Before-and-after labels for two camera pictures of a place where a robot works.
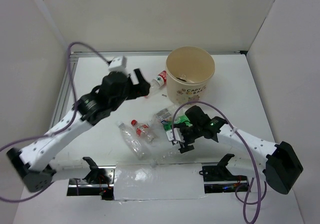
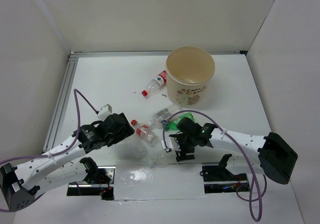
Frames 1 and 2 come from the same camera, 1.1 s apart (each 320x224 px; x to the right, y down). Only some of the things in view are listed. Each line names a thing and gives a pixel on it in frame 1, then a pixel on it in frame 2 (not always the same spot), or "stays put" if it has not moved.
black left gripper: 143,89 -> 125,131
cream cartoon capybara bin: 189,70 stays put
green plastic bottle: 168,126 stays put
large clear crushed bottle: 165,157 stays put
